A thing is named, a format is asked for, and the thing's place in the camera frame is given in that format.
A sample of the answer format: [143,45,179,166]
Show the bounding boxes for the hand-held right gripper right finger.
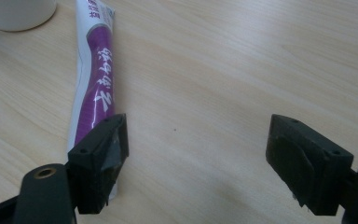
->
[265,114,354,217]

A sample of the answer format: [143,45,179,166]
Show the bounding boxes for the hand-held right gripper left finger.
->
[67,113,130,216]

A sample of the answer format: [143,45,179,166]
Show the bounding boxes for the white cup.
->
[0,0,59,33]

